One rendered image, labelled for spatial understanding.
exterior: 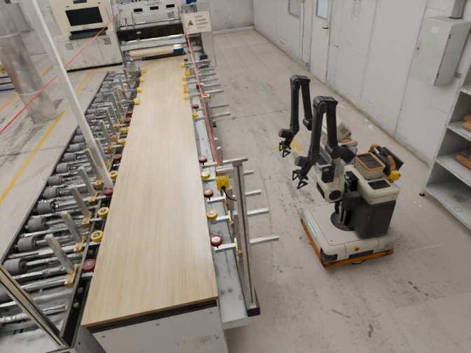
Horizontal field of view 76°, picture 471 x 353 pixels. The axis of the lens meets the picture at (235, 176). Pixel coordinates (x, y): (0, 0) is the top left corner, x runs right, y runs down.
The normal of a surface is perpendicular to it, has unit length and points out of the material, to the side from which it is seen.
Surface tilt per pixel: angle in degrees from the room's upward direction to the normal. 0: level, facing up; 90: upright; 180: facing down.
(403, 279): 0
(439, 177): 90
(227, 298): 0
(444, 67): 90
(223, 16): 90
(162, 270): 0
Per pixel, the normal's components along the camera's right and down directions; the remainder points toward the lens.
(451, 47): 0.18, 0.57
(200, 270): -0.09, -0.80
